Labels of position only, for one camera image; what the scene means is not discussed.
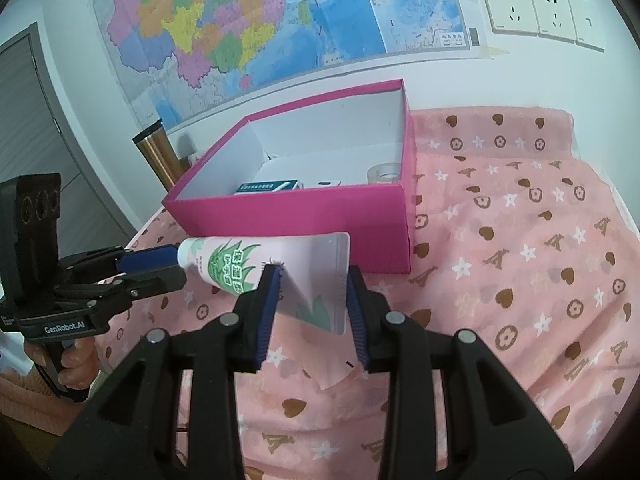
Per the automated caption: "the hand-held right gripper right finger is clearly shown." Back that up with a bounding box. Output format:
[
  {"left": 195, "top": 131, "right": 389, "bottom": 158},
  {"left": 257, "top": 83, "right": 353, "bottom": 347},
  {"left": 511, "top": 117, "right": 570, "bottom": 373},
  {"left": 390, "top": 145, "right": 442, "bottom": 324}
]
[{"left": 347, "top": 264, "right": 576, "bottom": 480}]

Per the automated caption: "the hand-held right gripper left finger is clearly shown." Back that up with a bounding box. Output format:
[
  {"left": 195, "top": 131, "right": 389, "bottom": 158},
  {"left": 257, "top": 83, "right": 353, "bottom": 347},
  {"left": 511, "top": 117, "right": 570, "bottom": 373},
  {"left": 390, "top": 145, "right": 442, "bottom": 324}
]
[{"left": 47, "top": 262, "right": 283, "bottom": 480}]

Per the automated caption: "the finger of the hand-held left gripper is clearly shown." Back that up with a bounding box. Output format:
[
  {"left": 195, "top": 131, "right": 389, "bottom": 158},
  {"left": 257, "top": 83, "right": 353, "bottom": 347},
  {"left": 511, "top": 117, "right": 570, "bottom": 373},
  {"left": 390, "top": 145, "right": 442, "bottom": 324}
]
[
  {"left": 60, "top": 264, "right": 187, "bottom": 312},
  {"left": 60, "top": 244, "right": 181, "bottom": 286}
]

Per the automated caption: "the white green tube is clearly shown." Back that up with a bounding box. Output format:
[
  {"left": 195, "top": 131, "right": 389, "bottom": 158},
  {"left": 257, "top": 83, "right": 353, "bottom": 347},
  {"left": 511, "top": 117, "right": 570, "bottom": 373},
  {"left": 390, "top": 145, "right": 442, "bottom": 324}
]
[{"left": 176, "top": 231, "right": 350, "bottom": 336}]

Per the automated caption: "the pink cardboard box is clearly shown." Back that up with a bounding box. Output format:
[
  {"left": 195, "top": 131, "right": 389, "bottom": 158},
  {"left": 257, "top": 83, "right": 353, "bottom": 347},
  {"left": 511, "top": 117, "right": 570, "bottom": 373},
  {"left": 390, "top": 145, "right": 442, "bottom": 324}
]
[{"left": 161, "top": 79, "right": 417, "bottom": 275}]

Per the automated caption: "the teal and white small box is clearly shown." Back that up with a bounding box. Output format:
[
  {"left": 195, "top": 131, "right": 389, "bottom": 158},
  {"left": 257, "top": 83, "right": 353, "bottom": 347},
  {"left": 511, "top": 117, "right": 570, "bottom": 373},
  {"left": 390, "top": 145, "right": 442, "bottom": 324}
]
[{"left": 232, "top": 178, "right": 303, "bottom": 196}]

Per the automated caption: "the clear tape roll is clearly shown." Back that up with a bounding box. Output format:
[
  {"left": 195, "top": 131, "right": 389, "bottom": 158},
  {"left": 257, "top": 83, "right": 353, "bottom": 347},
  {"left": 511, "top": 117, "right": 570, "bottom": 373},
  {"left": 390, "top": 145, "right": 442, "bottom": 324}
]
[{"left": 366, "top": 162, "right": 401, "bottom": 183}]

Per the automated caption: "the person's left forearm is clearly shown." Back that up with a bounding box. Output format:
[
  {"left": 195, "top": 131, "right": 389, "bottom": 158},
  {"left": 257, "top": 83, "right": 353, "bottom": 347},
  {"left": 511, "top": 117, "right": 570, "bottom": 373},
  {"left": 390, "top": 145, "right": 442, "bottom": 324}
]
[{"left": 0, "top": 367, "right": 76, "bottom": 433}]

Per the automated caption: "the person's left hand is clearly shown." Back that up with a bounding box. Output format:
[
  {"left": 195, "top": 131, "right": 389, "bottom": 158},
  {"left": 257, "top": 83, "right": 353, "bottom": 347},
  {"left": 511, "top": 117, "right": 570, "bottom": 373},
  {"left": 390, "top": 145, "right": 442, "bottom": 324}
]
[{"left": 22, "top": 337, "right": 99, "bottom": 393}]

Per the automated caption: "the brown steel thermos cup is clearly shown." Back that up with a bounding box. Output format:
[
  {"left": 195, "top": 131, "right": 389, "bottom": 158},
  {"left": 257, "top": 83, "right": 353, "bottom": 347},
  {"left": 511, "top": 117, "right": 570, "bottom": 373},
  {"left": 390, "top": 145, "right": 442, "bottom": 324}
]
[{"left": 131, "top": 119, "right": 186, "bottom": 193}]

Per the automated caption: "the grey cabinet door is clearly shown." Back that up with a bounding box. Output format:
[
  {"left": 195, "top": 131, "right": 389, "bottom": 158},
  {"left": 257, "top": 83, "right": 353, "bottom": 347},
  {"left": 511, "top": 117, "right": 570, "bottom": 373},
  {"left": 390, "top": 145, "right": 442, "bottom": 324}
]
[{"left": 0, "top": 22, "right": 138, "bottom": 271}]

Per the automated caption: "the pink printed cloth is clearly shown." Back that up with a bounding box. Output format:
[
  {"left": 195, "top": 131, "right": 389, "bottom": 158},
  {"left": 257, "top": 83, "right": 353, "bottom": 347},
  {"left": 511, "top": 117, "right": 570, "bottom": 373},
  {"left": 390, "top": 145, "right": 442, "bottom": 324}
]
[{"left": 92, "top": 105, "right": 640, "bottom": 480}]

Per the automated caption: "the colourful wall map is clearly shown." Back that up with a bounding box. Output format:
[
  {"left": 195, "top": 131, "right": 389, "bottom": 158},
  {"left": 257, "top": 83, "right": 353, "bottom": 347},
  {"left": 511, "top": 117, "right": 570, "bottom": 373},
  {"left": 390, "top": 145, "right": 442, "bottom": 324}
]
[{"left": 92, "top": 0, "right": 483, "bottom": 128}]

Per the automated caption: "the white wall socket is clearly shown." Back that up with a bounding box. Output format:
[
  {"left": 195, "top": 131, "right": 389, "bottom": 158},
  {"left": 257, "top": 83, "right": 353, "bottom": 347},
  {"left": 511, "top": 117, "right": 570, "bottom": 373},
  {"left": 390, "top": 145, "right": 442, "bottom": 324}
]
[
  {"left": 529, "top": 0, "right": 578, "bottom": 41},
  {"left": 479, "top": 0, "right": 538, "bottom": 36}
]

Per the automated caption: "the white wall switch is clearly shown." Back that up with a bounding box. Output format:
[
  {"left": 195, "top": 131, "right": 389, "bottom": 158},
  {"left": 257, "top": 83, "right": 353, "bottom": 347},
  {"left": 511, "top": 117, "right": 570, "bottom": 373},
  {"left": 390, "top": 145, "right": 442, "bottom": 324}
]
[{"left": 567, "top": 0, "right": 607, "bottom": 53}]

